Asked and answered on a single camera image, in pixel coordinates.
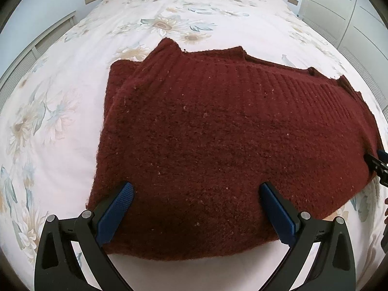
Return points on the white radiator cover cabinet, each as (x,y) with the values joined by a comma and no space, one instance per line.
(30,55)

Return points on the white floral bed cover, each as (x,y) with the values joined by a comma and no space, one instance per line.
(52,122)

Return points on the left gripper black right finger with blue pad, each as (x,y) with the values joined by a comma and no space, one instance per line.
(334,264)

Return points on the white wardrobe with panel doors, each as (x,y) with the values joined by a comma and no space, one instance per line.
(356,30)

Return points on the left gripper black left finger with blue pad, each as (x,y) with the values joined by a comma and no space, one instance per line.
(56,266)

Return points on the right beige wall socket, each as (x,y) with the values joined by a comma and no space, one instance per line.
(293,2)

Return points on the dark red knitted sweater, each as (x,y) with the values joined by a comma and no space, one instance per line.
(197,133)

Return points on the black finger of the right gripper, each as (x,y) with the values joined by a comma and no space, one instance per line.
(374,164)
(382,155)

